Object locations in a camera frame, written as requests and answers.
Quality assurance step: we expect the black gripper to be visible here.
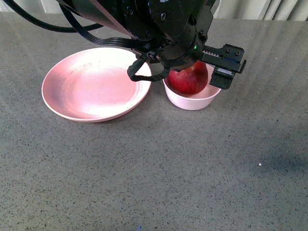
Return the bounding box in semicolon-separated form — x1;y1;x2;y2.
131;14;247;90

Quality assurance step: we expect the red apple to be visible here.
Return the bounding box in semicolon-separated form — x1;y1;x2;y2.
165;61;208;95

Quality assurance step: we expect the pale pink bowl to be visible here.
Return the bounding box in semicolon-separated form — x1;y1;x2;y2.
163;64;221;110

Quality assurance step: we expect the pink plate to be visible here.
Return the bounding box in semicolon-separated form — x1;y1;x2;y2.
41;48;151;123

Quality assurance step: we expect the black sleeved cable loop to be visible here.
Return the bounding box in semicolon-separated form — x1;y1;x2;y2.
127;54;171;83

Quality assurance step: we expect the black flat ribbon cable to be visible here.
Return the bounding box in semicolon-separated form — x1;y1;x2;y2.
56;0;151;50

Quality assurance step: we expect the black round cable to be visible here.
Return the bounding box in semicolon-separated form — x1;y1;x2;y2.
2;0;105;33

